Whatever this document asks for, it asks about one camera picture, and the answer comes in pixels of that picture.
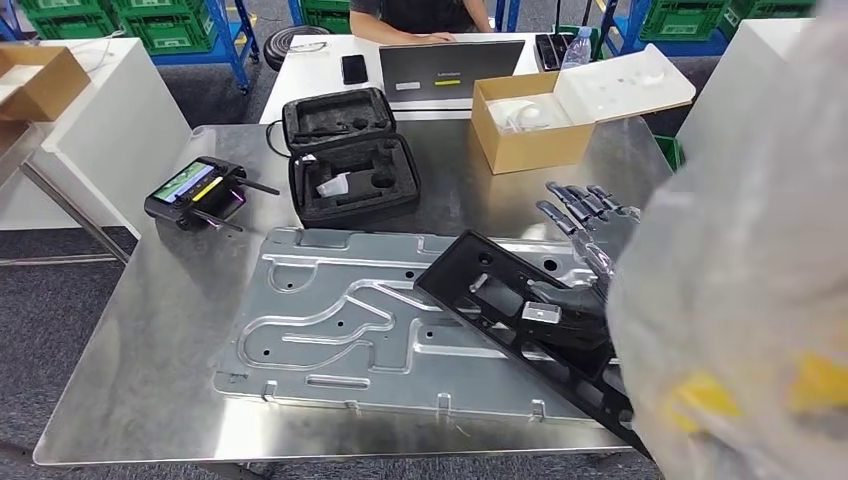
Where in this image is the black foam carrying case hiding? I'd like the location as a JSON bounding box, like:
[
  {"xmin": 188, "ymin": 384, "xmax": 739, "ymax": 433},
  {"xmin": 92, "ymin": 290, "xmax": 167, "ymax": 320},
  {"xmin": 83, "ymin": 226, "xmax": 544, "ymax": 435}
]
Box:
[{"xmin": 281, "ymin": 87, "xmax": 423, "ymax": 230}]

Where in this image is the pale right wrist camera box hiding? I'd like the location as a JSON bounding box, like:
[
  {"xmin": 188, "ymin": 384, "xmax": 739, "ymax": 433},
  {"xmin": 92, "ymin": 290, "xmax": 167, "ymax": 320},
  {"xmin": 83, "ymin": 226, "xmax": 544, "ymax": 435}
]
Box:
[{"xmin": 521, "ymin": 301, "xmax": 563, "ymax": 325}]

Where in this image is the black controller with screen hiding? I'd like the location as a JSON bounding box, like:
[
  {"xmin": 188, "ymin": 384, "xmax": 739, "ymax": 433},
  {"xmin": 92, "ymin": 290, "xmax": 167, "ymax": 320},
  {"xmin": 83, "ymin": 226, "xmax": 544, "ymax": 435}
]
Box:
[{"xmin": 143, "ymin": 156, "xmax": 282, "ymax": 234}]

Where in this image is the white desk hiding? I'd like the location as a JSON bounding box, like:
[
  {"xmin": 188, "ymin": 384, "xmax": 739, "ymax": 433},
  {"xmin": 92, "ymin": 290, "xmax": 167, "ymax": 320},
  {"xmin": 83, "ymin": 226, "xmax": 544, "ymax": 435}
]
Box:
[{"xmin": 258, "ymin": 33, "xmax": 564, "ymax": 126}]

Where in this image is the clear water bottle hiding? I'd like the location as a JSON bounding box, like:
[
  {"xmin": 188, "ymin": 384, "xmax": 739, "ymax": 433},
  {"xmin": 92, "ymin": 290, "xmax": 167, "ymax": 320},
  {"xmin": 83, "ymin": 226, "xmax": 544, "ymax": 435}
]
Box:
[{"xmin": 561, "ymin": 26, "xmax": 593, "ymax": 72}]

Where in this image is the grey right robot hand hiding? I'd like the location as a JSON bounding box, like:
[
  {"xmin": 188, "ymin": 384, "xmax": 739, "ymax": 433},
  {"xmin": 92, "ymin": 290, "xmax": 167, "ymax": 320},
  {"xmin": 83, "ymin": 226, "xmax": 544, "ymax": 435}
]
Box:
[{"xmin": 535, "ymin": 182, "xmax": 643, "ymax": 293}]

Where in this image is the grooved metal plate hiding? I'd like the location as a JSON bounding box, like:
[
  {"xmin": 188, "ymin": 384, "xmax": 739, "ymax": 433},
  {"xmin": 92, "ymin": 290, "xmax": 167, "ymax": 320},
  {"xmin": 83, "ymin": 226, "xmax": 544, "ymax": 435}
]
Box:
[{"xmin": 213, "ymin": 227, "xmax": 627, "ymax": 425}]

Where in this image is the black round stool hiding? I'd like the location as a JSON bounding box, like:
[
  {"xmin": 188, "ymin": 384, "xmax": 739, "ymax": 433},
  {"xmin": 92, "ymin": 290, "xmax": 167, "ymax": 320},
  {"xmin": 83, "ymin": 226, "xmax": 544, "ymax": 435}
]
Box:
[{"xmin": 263, "ymin": 25, "xmax": 333, "ymax": 72}]

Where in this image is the white foam insert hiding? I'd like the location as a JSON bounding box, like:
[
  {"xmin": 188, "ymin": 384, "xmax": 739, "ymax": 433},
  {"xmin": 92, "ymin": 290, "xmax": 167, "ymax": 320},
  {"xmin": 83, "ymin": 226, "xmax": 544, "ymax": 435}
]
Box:
[{"xmin": 486, "ymin": 97, "xmax": 572, "ymax": 134}]

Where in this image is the green bin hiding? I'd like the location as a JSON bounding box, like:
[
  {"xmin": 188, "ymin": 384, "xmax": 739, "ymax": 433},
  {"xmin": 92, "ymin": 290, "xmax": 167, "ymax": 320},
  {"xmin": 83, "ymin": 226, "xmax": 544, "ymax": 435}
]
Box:
[{"xmin": 652, "ymin": 134, "xmax": 688, "ymax": 174}]

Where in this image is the black tray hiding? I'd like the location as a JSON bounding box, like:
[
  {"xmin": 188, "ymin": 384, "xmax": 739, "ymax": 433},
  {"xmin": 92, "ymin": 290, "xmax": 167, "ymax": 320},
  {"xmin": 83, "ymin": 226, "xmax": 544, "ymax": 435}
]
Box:
[{"xmin": 533, "ymin": 33, "xmax": 579, "ymax": 73}]

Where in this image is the black phone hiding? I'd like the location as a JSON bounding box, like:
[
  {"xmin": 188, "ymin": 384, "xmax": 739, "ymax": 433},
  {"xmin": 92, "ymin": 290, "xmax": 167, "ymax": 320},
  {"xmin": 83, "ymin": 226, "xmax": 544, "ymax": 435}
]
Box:
[{"xmin": 341, "ymin": 54, "xmax": 370, "ymax": 86}]

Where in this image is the black plastic panel part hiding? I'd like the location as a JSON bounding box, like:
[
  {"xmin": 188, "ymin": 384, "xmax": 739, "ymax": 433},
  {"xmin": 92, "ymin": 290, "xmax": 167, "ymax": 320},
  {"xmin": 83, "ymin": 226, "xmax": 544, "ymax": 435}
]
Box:
[{"xmin": 413, "ymin": 229, "xmax": 654, "ymax": 458}]

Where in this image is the brown cardboard box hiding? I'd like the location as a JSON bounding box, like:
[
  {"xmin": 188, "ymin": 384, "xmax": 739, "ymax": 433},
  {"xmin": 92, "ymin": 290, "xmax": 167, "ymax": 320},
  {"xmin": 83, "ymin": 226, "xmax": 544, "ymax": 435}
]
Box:
[{"xmin": 0, "ymin": 44, "xmax": 92, "ymax": 123}]

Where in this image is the translucent crinkled plastic sheet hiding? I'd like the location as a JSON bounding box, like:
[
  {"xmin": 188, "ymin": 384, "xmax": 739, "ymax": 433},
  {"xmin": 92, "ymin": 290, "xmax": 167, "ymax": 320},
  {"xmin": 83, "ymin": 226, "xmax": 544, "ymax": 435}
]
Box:
[{"xmin": 606, "ymin": 0, "xmax": 848, "ymax": 480}]

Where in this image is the stainless steel workbench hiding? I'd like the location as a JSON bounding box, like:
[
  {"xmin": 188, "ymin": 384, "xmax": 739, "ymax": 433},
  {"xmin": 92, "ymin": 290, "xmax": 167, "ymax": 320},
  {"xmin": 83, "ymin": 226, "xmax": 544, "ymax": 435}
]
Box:
[{"xmin": 33, "ymin": 117, "xmax": 674, "ymax": 468}]

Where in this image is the clear plastic hand cover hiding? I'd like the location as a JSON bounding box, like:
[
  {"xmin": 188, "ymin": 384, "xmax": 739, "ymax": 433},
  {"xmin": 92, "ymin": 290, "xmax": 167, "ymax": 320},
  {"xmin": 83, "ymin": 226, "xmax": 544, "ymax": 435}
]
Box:
[{"xmin": 568, "ymin": 208, "xmax": 643, "ymax": 293}]

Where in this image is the white foam lid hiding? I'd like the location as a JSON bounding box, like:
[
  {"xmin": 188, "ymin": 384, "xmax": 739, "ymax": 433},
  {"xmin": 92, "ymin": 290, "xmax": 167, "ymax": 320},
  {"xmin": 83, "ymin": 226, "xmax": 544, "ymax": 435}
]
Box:
[{"xmin": 553, "ymin": 44, "xmax": 697, "ymax": 125}]

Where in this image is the black camera bracket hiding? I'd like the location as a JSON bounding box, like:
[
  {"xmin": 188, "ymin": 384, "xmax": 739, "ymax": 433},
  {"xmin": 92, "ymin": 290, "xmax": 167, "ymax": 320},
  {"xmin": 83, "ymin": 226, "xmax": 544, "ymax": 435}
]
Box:
[{"xmin": 526, "ymin": 281, "xmax": 614, "ymax": 362}]

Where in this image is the white paper slip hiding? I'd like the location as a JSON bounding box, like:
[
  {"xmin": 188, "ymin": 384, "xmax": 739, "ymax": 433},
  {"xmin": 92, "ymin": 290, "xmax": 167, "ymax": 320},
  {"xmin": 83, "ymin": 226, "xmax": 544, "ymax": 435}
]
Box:
[{"xmin": 315, "ymin": 172, "xmax": 351, "ymax": 199}]

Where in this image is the person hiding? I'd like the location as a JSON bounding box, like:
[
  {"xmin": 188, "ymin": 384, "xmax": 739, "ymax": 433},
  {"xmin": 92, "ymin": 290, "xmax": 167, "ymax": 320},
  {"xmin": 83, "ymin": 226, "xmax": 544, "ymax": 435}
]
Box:
[{"xmin": 349, "ymin": 0, "xmax": 495, "ymax": 45}]

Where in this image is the open cardboard box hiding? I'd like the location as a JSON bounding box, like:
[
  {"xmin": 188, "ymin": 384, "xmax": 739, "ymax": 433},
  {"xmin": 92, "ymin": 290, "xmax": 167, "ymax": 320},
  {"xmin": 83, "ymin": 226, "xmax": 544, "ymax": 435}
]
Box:
[{"xmin": 471, "ymin": 71, "xmax": 596, "ymax": 176}]

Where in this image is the grey laptop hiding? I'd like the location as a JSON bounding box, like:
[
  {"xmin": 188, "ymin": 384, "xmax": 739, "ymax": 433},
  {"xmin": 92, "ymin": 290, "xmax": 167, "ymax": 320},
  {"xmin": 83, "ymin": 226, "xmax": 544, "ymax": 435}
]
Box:
[{"xmin": 378, "ymin": 39, "xmax": 527, "ymax": 112}]

